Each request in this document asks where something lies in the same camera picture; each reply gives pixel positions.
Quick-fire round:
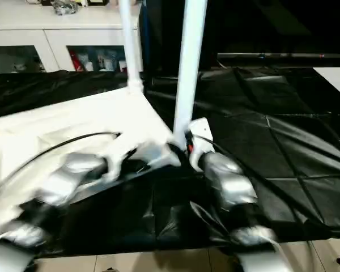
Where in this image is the white plastic table leg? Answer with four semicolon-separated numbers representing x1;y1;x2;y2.
172;0;209;138
118;0;146;95

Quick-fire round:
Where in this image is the black work mat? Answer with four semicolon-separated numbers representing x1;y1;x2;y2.
0;67;340;258

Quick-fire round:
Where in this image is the clear glass ornament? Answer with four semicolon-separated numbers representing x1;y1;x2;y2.
52;0;80;15

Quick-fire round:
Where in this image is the white sideboard with glass doors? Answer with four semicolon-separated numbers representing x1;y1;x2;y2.
0;0;143;74

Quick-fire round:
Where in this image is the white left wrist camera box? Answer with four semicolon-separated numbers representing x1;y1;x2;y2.
101;138;139;182

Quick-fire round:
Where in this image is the white plastic table top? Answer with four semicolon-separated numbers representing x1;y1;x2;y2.
0;87;183;227

